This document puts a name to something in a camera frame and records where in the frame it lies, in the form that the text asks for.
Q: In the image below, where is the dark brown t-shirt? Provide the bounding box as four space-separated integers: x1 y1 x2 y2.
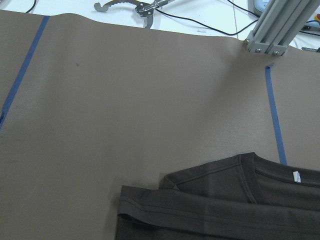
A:
115 152 320 240

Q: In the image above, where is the black cable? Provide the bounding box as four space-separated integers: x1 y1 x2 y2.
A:
154 0 261 36

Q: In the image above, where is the brown paper table cover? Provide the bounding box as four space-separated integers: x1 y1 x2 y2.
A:
0 10 320 240

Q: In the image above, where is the aluminium profile post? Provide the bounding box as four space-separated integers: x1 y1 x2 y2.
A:
245 0 320 56

